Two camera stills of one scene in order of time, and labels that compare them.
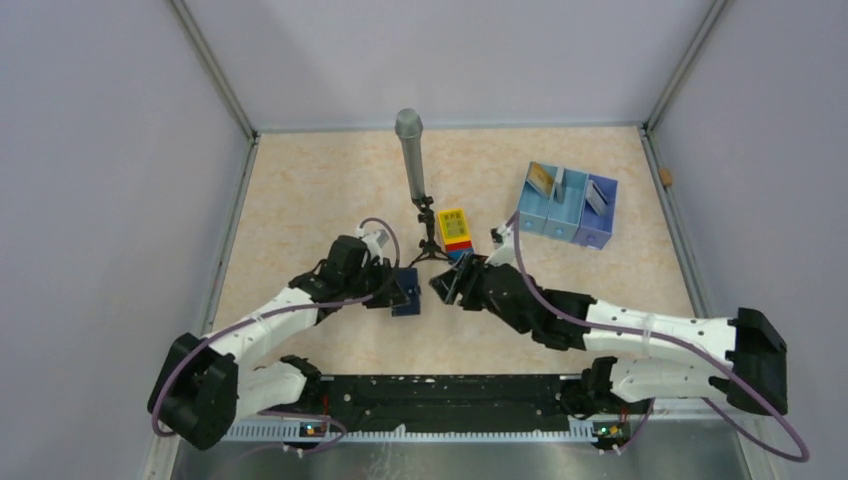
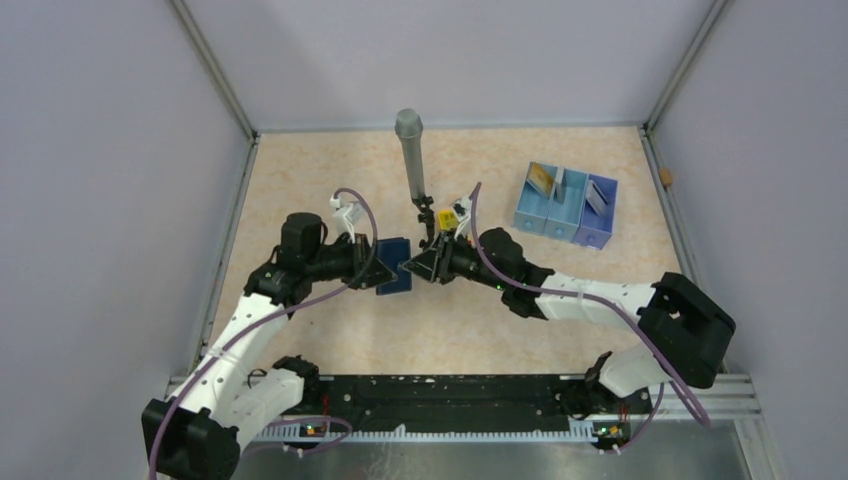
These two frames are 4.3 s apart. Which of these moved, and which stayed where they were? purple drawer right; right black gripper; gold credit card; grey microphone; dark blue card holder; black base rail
Moved: dark blue card holder; right black gripper
Stayed: black base rail; gold credit card; grey microphone; purple drawer right
